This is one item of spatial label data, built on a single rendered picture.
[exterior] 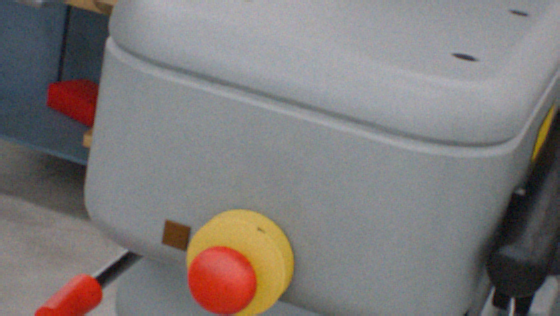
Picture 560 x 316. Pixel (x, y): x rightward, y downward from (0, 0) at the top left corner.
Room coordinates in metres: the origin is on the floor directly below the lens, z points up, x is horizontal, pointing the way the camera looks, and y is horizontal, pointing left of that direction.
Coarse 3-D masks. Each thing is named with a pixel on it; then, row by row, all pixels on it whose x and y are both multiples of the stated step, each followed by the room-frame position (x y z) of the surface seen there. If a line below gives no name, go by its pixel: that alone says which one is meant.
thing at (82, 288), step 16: (128, 256) 0.77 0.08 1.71; (96, 272) 0.74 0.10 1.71; (112, 272) 0.75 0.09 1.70; (64, 288) 0.70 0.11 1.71; (80, 288) 0.70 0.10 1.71; (96, 288) 0.71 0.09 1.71; (48, 304) 0.68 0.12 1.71; (64, 304) 0.68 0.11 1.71; (80, 304) 0.69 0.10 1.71; (96, 304) 0.71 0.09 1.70
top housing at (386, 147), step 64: (128, 0) 0.74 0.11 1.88; (192, 0) 0.75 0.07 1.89; (256, 0) 0.78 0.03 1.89; (320, 0) 0.82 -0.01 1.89; (384, 0) 0.86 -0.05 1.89; (448, 0) 0.90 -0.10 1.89; (512, 0) 0.95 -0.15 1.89; (128, 64) 0.72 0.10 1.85; (192, 64) 0.70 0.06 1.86; (256, 64) 0.69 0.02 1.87; (320, 64) 0.69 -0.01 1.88; (384, 64) 0.69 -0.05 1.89; (448, 64) 0.72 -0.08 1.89; (512, 64) 0.75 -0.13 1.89; (128, 128) 0.71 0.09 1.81; (192, 128) 0.70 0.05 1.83; (256, 128) 0.69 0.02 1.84; (320, 128) 0.68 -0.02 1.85; (384, 128) 0.67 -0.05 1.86; (448, 128) 0.67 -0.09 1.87; (512, 128) 0.70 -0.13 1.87; (128, 192) 0.71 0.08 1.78; (192, 192) 0.70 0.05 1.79; (256, 192) 0.69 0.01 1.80; (320, 192) 0.68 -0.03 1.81; (384, 192) 0.67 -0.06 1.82; (448, 192) 0.67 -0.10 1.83; (320, 256) 0.68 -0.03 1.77; (384, 256) 0.67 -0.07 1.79; (448, 256) 0.68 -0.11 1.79
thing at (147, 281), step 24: (144, 264) 0.80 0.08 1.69; (120, 288) 0.81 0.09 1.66; (144, 288) 0.80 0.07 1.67; (168, 288) 0.80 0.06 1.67; (120, 312) 0.81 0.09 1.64; (144, 312) 0.80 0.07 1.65; (168, 312) 0.80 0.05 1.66; (192, 312) 0.79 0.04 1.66; (264, 312) 0.78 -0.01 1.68; (288, 312) 0.78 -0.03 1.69; (312, 312) 0.77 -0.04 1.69; (480, 312) 0.91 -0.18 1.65
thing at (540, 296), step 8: (552, 272) 1.32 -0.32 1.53; (552, 280) 1.31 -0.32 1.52; (544, 288) 1.28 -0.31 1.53; (552, 288) 1.29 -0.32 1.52; (536, 296) 1.26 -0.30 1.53; (544, 296) 1.26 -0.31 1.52; (552, 296) 1.27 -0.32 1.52; (536, 304) 1.24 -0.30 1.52; (544, 304) 1.24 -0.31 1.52; (552, 304) 1.26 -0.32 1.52; (504, 312) 1.23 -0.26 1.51; (528, 312) 1.22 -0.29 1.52; (536, 312) 1.22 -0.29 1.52; (544, 312) 1.22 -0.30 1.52; (552, 312) 1.33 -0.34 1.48
